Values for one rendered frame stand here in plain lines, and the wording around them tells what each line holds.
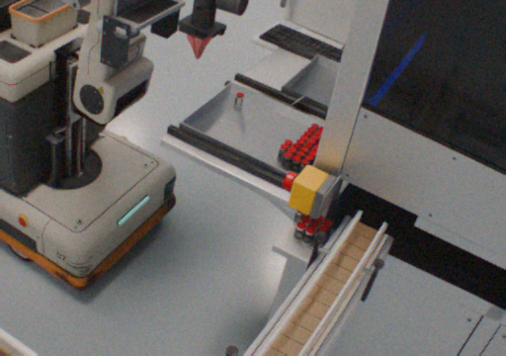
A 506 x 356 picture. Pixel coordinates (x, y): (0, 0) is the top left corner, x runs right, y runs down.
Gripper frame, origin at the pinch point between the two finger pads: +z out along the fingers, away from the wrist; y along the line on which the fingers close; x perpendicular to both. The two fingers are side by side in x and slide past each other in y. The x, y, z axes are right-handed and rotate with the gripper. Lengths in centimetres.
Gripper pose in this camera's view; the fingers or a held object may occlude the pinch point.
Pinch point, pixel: (198, 54)
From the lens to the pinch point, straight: 167.7
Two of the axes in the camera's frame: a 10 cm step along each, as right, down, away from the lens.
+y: 8.6, 4.0, -3.1
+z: -1.4, 7.9, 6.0
